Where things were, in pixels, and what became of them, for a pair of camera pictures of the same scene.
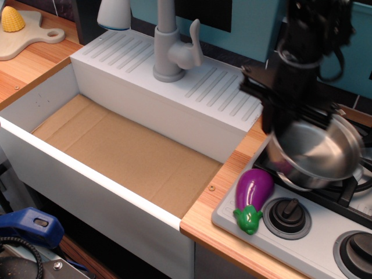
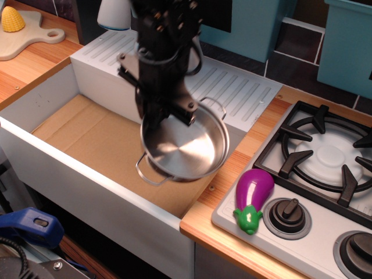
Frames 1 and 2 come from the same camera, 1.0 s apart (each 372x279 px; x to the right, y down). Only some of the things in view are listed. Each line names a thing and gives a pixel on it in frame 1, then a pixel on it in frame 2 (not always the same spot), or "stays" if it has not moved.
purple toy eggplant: (254, 189) stays
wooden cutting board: (12, 42) stays
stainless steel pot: (317, 154) -> (176, 151)
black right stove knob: (352, 251) stays
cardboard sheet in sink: (157, 168) stays
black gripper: (288, 93) -> (157, 71)
